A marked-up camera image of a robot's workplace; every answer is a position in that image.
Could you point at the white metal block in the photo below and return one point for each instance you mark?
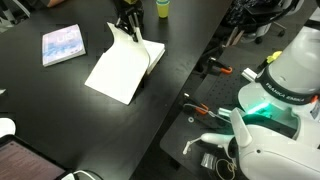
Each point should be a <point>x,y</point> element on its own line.
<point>249,74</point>

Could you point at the white book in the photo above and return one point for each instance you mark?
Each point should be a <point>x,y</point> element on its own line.
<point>121,70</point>

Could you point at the pale blue paperback book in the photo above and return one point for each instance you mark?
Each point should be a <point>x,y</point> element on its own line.
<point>63,45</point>

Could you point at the black office chair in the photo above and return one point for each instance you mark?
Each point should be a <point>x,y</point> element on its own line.
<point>260,13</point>

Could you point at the orange black bar clamp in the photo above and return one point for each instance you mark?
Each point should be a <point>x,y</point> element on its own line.
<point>196,106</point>
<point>218,66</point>

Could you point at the white plate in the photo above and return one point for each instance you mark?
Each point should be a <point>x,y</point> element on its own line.
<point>6,127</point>

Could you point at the yellow-green plastic cup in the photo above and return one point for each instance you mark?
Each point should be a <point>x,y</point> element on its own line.
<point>163,12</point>

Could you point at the small clear plastic bag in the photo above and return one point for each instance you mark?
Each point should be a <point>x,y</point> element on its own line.
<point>208,160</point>

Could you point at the tan rubber band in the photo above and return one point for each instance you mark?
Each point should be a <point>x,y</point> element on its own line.
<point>218,166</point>

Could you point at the small metal washer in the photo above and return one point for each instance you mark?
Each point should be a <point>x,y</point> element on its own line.
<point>190,119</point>

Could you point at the black base board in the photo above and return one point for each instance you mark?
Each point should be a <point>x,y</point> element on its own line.
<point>186,140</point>

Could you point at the thin metal rod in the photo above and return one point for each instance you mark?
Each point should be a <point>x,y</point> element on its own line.
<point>213,114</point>

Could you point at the teal plastic cup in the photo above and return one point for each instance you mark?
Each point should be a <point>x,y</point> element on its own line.
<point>163,2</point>

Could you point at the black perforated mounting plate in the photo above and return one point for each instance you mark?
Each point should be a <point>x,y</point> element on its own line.
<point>226,90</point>

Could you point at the yellow-green plug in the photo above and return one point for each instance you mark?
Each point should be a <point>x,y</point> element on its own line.
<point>274,56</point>

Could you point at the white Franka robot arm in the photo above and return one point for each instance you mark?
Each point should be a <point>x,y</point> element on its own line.
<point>286,100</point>

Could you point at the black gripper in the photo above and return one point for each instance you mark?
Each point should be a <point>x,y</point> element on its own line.
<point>130,7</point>

